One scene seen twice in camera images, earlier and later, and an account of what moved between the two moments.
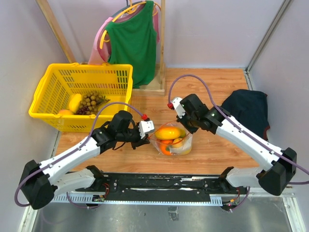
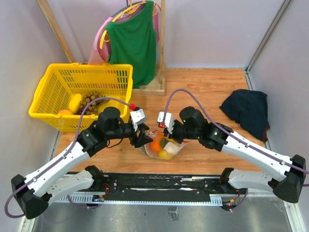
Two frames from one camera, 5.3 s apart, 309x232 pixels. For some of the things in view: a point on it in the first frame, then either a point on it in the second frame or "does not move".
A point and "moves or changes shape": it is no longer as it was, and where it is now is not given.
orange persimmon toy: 164,146 → 156,145
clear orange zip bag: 173,139 moves or changes shape
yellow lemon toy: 185,149 → 163,154
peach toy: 65,112 does not move
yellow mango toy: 75,102 does not move
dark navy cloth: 249,108 does not move
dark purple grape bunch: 83,110 does not move
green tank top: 133,40 does not move
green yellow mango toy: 181,132 moves or changes shape
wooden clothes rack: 159,89 does not move
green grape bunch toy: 92,100 does not move
